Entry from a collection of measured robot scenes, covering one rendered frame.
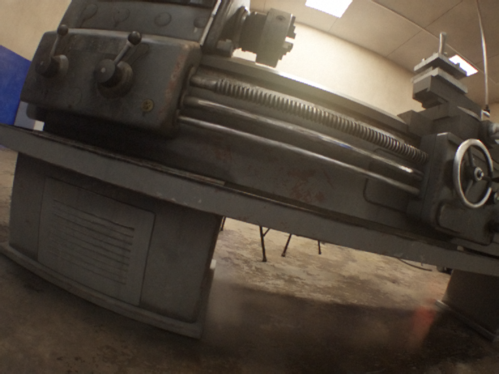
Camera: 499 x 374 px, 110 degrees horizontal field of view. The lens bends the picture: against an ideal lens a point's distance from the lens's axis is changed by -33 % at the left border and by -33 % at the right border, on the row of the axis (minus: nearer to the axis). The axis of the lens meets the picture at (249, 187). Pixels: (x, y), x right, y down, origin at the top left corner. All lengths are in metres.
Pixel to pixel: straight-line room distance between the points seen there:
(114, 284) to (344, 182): 0.77
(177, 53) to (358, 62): 4.45
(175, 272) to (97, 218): 0.28
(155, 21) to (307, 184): 0.70
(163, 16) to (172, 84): 0.33
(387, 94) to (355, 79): 0.69
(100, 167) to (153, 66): 0.28
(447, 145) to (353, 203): 0.35
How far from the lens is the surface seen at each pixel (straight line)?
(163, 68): 0.66
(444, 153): 0.85
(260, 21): 1.08
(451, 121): 0.94
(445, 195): 0.85
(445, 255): 0.89
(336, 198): 0.82
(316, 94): 0.81
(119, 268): 0.80
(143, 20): 0.92
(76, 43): 0.83
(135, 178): 0.62
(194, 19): 0.87
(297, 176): 0.77
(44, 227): 0.93
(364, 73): 4.92
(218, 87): 0.70
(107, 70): 0.65
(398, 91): 5.22
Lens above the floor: 0.50
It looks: 2 degrees down
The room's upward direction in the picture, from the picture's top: 16 degrees clockwise
